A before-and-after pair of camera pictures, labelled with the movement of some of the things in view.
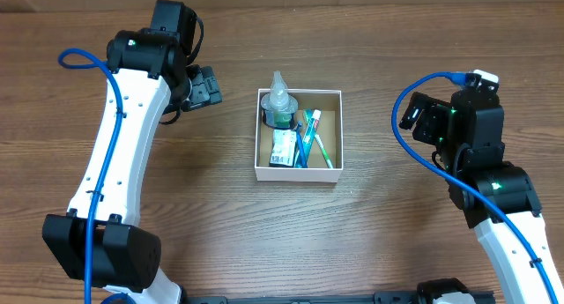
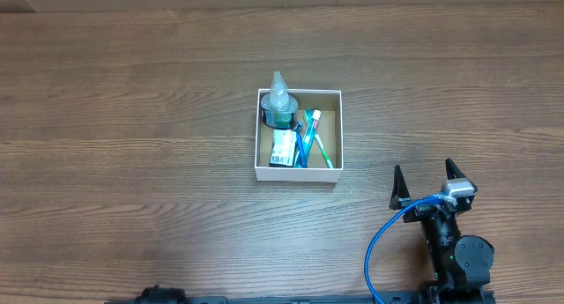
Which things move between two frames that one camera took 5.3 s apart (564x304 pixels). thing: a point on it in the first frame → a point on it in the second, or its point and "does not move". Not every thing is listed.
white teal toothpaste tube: [309, 137] does not move
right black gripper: [423, 116] → [425, 210]
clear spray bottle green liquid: [278, 107] does not move
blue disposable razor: [300, 144] does not move
